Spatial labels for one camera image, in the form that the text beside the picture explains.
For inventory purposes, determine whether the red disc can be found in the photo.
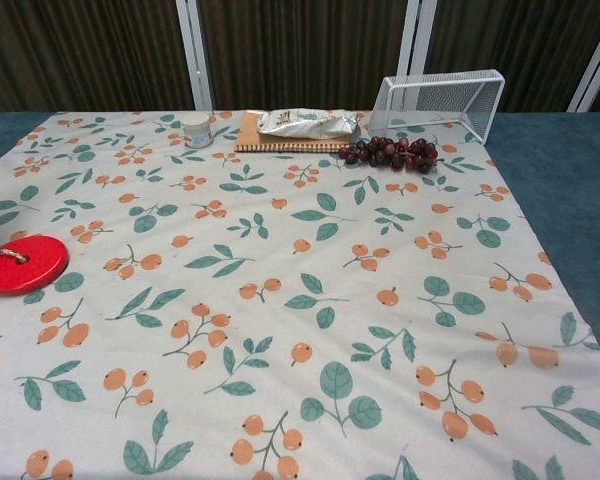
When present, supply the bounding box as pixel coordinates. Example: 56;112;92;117
0;236;70;296

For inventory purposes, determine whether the braided beige rope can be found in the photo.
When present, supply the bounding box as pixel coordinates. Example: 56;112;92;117
0;246;32;264

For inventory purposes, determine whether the floral fruit print tablecloth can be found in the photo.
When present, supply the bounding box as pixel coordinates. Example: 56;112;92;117
0;108;600;480

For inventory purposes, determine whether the crumpled silver snack bag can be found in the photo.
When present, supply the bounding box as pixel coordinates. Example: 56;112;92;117
256;108;360;137

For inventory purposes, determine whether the dark red grape bunch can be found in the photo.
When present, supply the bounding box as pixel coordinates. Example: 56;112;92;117
337;136;445;175

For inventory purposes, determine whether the small white jar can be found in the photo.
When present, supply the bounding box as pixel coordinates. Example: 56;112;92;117
182;112;215;149

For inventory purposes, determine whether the white wire mesh basket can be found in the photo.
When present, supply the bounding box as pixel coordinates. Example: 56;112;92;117
368;69;507;144

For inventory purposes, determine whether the white frame post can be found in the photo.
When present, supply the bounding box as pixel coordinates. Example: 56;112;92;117
398;0;426;81
567;0;600;113
175;0;216;112

